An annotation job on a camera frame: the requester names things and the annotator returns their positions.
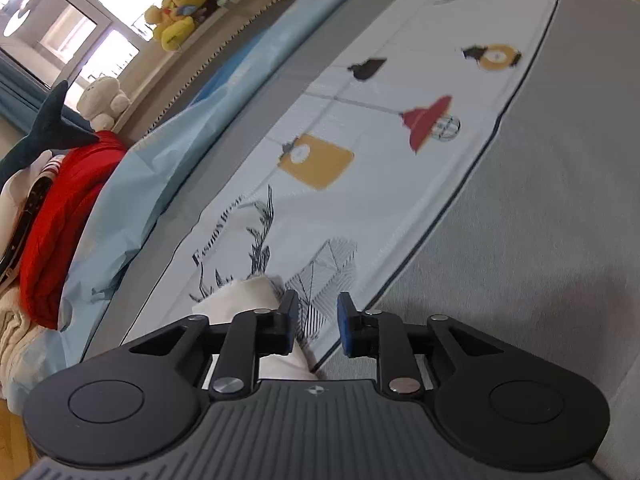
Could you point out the white folded clothes stack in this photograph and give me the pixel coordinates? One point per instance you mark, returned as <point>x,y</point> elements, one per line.
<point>22,197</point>

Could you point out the white plush toy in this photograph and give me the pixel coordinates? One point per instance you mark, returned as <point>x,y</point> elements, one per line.
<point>102,103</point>

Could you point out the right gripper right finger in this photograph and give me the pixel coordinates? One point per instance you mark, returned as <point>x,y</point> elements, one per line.
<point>394,345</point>

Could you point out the cream folded blanket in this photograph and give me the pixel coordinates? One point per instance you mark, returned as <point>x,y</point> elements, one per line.
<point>18,333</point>

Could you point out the dark shark plush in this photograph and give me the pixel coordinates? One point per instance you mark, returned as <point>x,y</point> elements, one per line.
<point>50,131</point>

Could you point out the yellow bear plush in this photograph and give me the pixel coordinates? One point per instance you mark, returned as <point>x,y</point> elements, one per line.
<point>172,22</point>

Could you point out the white small shirt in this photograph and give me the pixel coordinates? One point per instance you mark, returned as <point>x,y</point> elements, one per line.
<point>250,295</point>

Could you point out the light blue quilt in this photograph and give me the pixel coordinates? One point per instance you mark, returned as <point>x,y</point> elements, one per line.
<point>147,179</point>

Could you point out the red blanket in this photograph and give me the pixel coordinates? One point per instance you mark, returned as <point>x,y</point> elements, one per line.
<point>55,234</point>

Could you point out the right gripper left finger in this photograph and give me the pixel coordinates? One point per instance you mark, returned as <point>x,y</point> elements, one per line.
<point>238,346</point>

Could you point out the grey printed bed sheet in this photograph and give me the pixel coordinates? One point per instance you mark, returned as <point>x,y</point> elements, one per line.
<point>474,158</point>

